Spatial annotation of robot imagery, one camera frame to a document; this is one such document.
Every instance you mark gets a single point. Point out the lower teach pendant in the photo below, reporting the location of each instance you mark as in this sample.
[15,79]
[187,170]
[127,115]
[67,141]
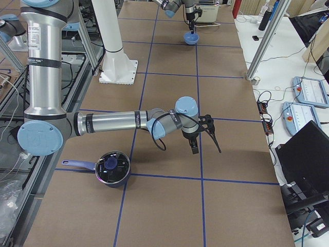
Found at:
[297,115]

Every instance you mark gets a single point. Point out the blue saucepan with glass lid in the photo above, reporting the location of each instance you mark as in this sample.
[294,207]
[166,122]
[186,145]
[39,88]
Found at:
[112,169]

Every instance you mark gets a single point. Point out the black monitor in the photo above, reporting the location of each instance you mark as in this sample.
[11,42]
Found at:
[307,25]

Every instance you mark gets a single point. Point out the blue bowl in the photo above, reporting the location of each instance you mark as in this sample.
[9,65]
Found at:
[191,38]

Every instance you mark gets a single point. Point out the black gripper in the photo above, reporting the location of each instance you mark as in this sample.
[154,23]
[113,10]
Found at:
[190,137]
[189,16]

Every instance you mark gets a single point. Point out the black laptop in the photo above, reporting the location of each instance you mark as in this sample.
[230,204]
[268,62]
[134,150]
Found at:
[304,159]

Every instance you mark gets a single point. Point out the teach pendant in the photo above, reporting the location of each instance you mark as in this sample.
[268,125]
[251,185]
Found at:
[310,91]
[297,115]

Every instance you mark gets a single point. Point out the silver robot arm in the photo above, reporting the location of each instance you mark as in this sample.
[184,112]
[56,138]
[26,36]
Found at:
[171,7]
[47,125]

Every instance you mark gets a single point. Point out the aluminium frame post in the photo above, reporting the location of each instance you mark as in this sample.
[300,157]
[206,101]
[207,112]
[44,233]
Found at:
[268,35]

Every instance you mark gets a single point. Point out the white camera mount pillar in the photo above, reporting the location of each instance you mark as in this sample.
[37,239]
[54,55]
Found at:
[117,68]

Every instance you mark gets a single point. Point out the grey robot arm background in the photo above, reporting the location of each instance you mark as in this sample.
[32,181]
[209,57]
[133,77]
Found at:
[12,28]

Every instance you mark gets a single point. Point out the black water bottle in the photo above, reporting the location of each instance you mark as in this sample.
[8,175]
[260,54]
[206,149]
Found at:
[265,18]

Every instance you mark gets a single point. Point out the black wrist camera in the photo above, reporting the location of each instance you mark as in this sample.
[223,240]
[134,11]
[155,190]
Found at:
[207,120]

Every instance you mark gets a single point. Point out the upper teach pendant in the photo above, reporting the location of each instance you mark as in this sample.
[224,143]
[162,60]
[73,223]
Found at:
[310,91]

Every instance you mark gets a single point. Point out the white toaster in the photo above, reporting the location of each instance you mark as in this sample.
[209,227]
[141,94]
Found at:
[210,10]

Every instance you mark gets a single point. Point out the clear plastic bag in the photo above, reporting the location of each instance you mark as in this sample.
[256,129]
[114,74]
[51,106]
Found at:
[11,197]

